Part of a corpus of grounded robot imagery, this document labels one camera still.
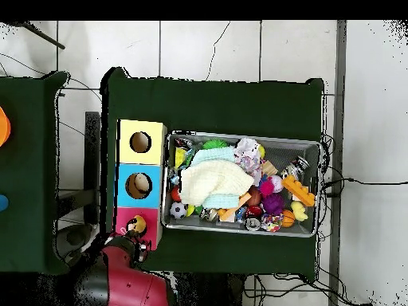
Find cream waffle cloth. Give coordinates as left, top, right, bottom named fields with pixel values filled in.
left=179, top=159, right=255, bottom=207

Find brown plush animal toy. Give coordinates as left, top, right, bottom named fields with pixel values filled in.
left=126, top=214, right=147, bottom=235

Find wooden box three holes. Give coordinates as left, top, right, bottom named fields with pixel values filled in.
left=112, top=119, right=168, bottom=251

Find shallow mesh bin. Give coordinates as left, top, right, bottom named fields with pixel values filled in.
left=160, top=130, right=323, bottom=238

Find mint waffle cloth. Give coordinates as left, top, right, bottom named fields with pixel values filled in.
left=190, top=147, right=240, bottom=210

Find green spiky ball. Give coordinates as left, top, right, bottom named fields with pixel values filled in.
left=202, top=139, right=230, bottom=151

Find yellow cheese wedge toy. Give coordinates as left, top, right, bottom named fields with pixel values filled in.
left=174, top=147, right=187, bottom=171

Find crumpled printed white wrapper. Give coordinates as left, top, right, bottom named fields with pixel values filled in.
left=233, top=137, right=265, bottom=186

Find small soccer ball toy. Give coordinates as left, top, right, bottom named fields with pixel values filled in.
left=169, top=201, right=188, bottom=220

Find pink spiky toy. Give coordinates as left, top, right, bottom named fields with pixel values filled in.
left=258, top=179, right=275, bottom=196

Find wooden block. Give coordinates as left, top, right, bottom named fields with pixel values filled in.
left=261, top=159, right=278, bottom=177

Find white baseball toy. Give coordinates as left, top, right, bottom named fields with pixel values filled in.
left=269, top=175, right=284, bottom=194

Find purple spiky ball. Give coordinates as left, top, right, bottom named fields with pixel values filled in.
left=261, top=193, right=285, bottom=217

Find small basketball toy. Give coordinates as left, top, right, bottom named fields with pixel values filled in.
left=280, top=209, right=296, bottom=229

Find large orange toy brick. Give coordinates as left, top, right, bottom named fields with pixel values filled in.
left=280, top=174, right=316, bottom=207

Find yellow plush toy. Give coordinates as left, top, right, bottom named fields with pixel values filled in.
left=290, top=200, right=309, bottom=222

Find black upright panel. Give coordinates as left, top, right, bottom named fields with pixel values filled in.
left=84, top=111, right=101, bottom=224

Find green cloth side table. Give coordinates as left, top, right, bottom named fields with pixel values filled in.
left=0, top=71, right=73, bottom=275

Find orange round object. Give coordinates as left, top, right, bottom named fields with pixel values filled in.
left=0, top=106, right=12, bottom=147

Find thin dark rod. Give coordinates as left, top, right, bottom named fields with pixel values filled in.
left=12, top=21, right=66, bottom=50

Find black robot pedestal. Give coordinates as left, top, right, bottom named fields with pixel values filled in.
left=173, top=272, right=256, bottom=306

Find black cable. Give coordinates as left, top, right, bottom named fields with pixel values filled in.
left=321, top=176, right=408, bottom=197

